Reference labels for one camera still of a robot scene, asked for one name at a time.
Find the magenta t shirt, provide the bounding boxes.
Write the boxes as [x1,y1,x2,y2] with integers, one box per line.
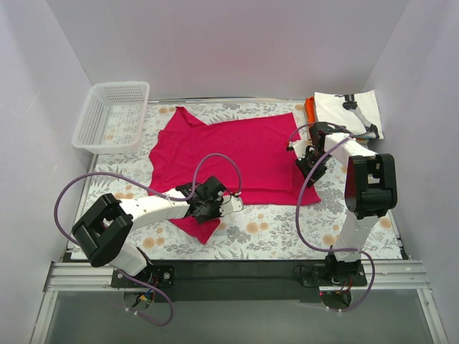
[148,105,322,246]

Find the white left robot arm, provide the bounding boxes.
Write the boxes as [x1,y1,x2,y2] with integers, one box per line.
[72,176,242,287]

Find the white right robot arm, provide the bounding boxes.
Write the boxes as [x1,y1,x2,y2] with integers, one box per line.
[287,122,397,287]

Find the orange folded t shirt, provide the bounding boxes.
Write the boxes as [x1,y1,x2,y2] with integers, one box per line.
[304,97,317,123]

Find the floral table mat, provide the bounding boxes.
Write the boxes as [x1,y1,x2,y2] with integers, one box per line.
[71,101,401,261]

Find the white printed folded t shirt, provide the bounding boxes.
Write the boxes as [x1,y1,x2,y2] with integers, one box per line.
[314,90,384,140]

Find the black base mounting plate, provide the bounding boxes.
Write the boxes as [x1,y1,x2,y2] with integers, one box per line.
[111,259,367,302]

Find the white plastic basket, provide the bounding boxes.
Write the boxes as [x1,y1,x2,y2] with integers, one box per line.
[72,81,150,155]

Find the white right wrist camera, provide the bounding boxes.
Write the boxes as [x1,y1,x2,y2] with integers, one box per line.
[286,140,307,161]

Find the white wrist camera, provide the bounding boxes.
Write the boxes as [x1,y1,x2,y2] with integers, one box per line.
[286,140,307,161]
[219,193,244,217]

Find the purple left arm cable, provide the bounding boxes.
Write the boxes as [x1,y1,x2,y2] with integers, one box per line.
[53,153,243,326]

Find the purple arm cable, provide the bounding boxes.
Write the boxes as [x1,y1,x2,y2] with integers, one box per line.
[286,122,376,313]
[53,153,243,326]

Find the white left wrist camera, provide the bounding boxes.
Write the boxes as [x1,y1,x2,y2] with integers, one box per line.
[219,193,244,217]

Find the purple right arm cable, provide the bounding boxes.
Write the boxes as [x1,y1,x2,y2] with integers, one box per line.
[286,122,376,313]

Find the aluminium frame rail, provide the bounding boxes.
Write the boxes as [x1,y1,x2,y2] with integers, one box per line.
[30,259,448,343]

